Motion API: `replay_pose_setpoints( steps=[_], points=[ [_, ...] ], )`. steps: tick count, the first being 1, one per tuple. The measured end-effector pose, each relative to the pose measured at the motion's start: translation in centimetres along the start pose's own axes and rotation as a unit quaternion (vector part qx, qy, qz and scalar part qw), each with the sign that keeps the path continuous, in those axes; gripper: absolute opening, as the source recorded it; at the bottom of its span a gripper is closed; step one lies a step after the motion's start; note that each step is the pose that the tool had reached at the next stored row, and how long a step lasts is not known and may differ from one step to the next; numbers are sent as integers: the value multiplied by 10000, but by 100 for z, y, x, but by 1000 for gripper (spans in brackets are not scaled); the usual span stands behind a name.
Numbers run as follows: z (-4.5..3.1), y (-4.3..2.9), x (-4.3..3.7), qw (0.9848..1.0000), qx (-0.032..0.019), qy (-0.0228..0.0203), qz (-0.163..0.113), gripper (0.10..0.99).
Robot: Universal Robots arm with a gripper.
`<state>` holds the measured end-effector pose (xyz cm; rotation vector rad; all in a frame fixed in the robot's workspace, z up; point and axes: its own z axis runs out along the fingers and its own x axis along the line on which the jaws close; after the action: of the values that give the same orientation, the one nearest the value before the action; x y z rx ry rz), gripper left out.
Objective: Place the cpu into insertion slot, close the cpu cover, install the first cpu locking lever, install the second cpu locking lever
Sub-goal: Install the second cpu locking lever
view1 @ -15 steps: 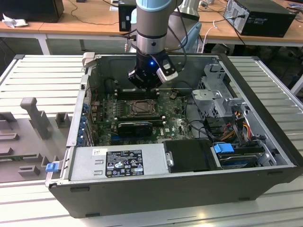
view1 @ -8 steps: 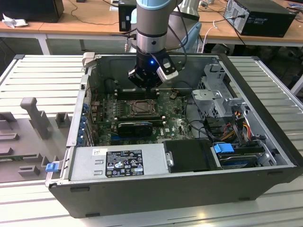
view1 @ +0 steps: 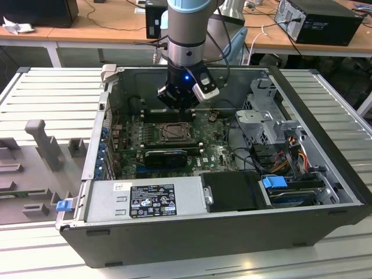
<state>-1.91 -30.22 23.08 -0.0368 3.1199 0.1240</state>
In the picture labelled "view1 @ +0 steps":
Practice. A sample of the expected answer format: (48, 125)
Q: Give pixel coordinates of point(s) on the square silver CPU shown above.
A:
(176, 131)

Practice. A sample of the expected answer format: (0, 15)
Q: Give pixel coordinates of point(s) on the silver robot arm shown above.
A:
(186, 29)

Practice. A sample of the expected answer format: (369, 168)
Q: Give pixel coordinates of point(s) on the black RAM stick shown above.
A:
(174, 144)
(155, 117)

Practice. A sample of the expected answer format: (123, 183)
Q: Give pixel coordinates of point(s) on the round coin battery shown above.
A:
(211, 117)

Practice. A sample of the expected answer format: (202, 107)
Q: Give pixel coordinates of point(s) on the black cylinder component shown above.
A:
(134, 104)

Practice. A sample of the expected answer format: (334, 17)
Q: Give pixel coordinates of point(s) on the black graphics card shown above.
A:
(165, 159)

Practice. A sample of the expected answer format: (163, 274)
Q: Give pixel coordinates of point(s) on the green motherboard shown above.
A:
(209, 154)

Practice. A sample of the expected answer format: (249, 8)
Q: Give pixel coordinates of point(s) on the grey case release latch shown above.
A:
(109, 72)

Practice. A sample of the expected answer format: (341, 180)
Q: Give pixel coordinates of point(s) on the pale blue teach pendant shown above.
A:
(236, 46)

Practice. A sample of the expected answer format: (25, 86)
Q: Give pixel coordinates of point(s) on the black computer tower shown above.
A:
(152, 17)

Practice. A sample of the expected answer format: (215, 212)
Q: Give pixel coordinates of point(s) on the grey metal drive cage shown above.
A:
(261, 116)

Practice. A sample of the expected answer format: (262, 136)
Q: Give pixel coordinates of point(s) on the black plastic shroud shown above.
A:
(232, 191)

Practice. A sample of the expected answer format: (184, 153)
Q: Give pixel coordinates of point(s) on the hard disk in blue carrier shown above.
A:
(274, 184)

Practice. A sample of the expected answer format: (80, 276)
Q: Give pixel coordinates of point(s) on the grey power supply unit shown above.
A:
(101, 203)

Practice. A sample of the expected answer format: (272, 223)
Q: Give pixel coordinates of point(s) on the black open PC case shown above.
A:
(203, 241)

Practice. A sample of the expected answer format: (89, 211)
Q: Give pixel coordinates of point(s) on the blue plastic latch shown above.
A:
(64, 205)

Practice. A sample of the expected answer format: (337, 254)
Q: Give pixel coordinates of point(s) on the grey parts rack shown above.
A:
(37, 174)

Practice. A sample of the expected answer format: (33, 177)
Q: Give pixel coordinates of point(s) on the large black box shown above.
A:
(37, 11)

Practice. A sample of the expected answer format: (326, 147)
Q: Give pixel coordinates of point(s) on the black desktop computer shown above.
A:
(328, 29)

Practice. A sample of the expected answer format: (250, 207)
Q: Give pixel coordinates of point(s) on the crumpled white paper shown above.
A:
(17, 27)

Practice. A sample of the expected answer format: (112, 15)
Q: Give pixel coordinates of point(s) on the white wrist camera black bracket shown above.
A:
(207, 94)

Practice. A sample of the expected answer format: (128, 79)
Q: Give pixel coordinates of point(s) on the blue card retention bracket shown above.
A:
(104, 132)

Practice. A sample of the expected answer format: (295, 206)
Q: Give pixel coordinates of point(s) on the white metal frame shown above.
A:
(365, 104)

